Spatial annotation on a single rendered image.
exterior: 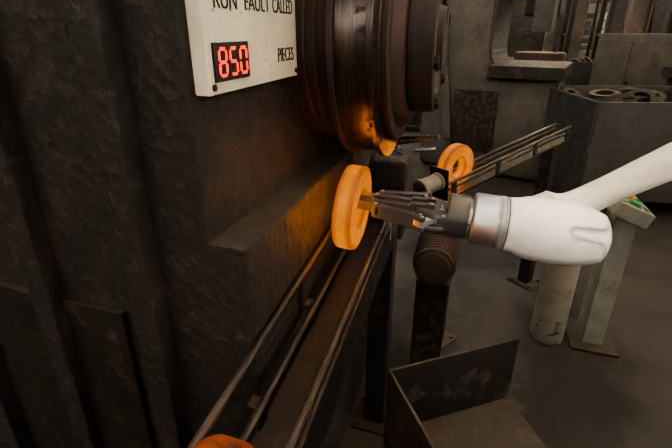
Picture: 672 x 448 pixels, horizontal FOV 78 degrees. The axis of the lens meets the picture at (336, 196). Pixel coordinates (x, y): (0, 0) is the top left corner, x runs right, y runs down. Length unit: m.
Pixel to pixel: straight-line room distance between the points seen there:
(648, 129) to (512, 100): 0.94
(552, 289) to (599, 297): 0.18
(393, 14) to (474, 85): 2.88
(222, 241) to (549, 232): 0.48
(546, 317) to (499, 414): 1.12
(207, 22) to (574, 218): 0.58
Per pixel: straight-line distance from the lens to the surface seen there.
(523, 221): 0.71
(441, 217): 0.71
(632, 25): 9.75
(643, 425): 1.74
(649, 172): 0.89
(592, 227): 0.74
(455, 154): 1.41
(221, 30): 0.54
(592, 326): 1.92
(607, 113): 2.97
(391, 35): 0.73
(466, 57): 3.59
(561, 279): 1.73
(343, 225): 0.70
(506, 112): 3.56
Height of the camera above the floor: 1.13
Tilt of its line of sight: 22 degrees down
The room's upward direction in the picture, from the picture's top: straight up
